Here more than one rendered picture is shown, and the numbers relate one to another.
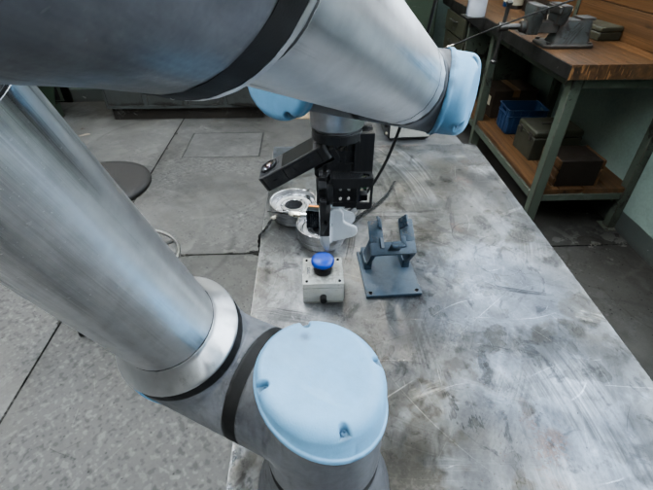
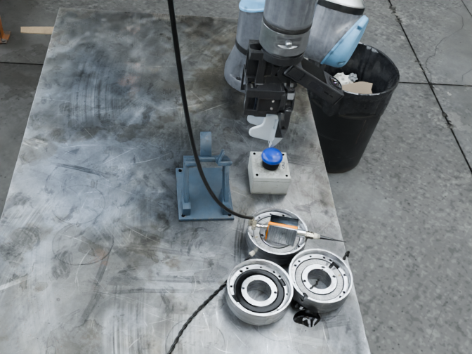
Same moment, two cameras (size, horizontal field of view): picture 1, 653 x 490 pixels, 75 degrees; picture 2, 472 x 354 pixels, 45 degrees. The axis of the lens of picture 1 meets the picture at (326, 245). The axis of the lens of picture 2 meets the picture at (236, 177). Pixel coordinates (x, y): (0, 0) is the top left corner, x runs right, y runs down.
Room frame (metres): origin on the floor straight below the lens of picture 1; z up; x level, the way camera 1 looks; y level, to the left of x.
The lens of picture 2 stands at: (1.33, -0.16, 1.60)
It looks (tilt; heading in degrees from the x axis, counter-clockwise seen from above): 46 degrees down; 172
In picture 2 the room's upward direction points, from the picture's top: 9 degrees clockwise
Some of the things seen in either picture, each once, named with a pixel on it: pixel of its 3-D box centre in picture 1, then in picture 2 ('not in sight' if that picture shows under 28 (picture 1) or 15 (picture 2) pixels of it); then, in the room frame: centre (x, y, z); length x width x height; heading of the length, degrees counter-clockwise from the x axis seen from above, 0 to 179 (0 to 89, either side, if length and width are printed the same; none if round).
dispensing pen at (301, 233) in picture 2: (306, 216); (296, 231); (0.72, 0.04, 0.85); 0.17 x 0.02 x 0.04; 80
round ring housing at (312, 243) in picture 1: (322, 230); (275, 237); (0.71, 0.01, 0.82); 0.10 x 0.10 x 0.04
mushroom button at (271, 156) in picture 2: (323, 267); (270, 162); (0.56, 0.01, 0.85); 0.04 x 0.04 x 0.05
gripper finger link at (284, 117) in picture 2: not in sight; (282, 114); (0.58, 0.00, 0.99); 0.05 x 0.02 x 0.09; 2
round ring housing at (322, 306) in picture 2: (293, 207); (318, 282); (0.80, 0.07, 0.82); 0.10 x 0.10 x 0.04
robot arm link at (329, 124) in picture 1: (337, 111); (284, 35); (0.56, -0.01, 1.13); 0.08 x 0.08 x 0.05
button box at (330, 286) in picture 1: (323, 281); (268, 170); (0.56, 0.01, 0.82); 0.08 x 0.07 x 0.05; 2
